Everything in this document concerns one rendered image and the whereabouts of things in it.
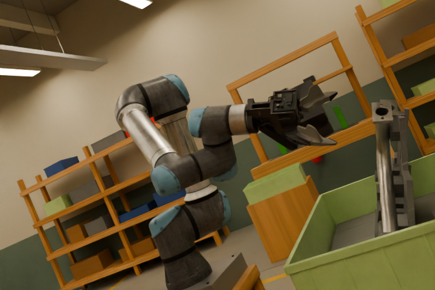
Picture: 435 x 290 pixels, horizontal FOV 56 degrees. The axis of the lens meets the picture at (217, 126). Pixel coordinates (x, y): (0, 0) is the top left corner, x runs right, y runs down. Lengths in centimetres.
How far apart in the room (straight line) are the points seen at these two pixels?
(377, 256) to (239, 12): 579
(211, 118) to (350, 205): 70
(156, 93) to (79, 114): 638
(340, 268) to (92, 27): 694
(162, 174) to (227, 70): 551
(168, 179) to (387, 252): 49
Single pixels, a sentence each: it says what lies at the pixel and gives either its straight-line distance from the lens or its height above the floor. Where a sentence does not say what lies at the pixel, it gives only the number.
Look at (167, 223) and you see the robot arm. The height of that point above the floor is 111.
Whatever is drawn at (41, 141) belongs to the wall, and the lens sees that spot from 823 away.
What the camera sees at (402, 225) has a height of 96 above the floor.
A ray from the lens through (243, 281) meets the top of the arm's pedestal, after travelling 136.
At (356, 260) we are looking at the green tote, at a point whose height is 93.
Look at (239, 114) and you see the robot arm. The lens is 96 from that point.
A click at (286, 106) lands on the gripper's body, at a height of 127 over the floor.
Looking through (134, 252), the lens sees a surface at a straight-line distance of 695.
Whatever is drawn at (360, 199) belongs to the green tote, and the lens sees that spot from 150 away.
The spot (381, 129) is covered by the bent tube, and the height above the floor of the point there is 114.
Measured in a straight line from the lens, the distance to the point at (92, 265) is 747.
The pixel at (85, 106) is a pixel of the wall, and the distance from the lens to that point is 759.
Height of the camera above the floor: 125
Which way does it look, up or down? 3 degrees up
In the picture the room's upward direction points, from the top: 24 degrees counter-clockwise
